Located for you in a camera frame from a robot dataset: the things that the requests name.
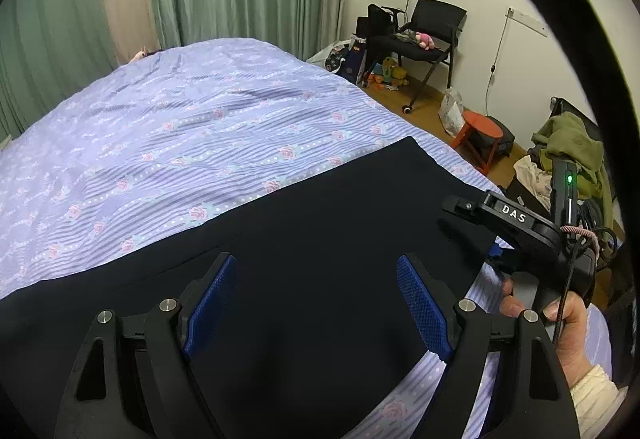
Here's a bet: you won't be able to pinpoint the white floral garment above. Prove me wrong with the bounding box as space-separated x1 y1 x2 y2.
514 154 553 200

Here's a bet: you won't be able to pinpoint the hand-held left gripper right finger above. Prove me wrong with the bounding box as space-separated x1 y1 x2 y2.
396 253 581 439

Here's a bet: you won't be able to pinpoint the person's right hand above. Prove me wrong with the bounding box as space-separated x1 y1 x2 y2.
500 279 608 390

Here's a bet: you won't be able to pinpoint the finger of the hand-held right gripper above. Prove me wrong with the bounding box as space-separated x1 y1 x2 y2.
482 241 516 270
437 195 501 242

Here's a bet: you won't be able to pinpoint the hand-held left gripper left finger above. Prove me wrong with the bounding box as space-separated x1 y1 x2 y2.
54 251 238 439

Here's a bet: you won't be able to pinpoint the white wall cable duct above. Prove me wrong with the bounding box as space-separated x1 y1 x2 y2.
506 8 548 37

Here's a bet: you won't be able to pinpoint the orange stool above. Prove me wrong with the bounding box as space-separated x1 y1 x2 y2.
452 110 505 172

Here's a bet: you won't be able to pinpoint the hanging wall cable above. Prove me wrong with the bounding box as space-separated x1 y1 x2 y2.
482 14 511 115

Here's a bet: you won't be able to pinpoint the white plastic bag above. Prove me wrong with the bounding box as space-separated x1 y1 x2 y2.
439 88 466 137

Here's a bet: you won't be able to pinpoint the black chair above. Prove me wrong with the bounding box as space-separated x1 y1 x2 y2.
367 0 468 112

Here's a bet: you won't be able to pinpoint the black bag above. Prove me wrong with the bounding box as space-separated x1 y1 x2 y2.
356 3 401 40

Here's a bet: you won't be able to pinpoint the bed with purple duvet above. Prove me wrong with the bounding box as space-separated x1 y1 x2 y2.
0 38 613 439

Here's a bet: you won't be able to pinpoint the dark grey bag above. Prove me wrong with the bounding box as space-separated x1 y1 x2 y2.
487 116 516 157

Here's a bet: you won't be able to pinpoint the white patterned bag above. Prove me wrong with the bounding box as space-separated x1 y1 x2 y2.
307 39 358 72

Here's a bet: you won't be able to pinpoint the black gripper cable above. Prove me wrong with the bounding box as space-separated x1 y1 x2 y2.
552 225 601 345

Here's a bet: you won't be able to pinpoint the olive green garment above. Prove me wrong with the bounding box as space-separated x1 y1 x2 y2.
531 112 606 185

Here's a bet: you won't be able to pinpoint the person's right forearm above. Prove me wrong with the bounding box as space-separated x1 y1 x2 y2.
570 364 633 439

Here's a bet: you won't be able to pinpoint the dark blue bag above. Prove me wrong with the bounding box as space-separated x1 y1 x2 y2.
345 42 368 85

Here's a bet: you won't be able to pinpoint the black pants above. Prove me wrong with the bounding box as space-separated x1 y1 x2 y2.
0 136 501 439

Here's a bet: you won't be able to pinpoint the colourful toys on floor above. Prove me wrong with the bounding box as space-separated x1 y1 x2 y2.
367 56 408 90

